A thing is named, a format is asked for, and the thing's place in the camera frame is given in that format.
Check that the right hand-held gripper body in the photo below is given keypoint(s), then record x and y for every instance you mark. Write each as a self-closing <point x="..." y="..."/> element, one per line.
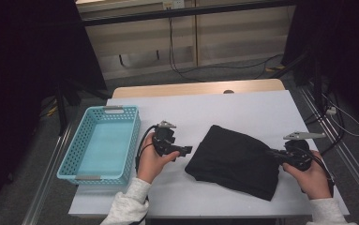
<point x="299" y="154"/>

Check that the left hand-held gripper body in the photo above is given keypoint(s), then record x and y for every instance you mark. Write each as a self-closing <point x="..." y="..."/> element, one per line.
<point x="163" y="140"/>

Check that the black pants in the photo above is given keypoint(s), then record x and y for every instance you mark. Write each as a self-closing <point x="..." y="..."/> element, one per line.
<point x="233" y="162"/>

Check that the light blue plastic basket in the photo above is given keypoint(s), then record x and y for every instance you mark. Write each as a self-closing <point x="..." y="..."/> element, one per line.
<point x="105" y="146"/>

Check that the person's left hand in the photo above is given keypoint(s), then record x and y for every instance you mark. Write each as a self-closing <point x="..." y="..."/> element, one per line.
<point x="149" y="165"/>

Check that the person's right hand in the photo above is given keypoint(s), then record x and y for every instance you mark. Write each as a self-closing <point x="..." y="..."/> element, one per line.
<point x="313" y="182"/>

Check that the wooden table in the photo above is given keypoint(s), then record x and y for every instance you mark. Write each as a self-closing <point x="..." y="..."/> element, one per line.
<point x="167" y="89"/>

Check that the white plug adapter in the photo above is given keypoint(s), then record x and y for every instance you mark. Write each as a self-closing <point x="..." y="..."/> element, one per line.
<point x="331" y="110"/>

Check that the white table cover sheet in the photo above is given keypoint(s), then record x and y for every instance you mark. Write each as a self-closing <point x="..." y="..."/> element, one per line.
<point x="230" y="109"/>

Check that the black stand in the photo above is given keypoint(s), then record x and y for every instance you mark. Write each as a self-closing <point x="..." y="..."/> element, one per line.
<point x="62" y="115"/>
<point x="317" y="81"/>

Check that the yellow floor tape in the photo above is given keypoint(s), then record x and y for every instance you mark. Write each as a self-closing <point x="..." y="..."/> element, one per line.
<point x="52" y="111"/>
<point x="274" y="68"/>

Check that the beige cabinet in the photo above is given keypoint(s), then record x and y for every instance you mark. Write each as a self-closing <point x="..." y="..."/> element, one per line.
<point x="230" y="37"/>

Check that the black curtain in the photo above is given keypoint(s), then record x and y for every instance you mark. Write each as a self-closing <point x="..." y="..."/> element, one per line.
<point x="17" y="62"/>
<point x="349" y="37"/>

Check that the black horizontal bar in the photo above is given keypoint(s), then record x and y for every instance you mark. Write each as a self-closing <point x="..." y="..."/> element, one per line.
<point x="183" y="12"/>

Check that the metal floor rail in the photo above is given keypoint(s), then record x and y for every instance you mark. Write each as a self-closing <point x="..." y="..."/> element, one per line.
<point x="42" y="187"/>
<point x="355" y="175"/>

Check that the white wall socket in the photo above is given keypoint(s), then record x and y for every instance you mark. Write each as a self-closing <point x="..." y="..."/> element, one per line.
<point x="174" y="3"/>

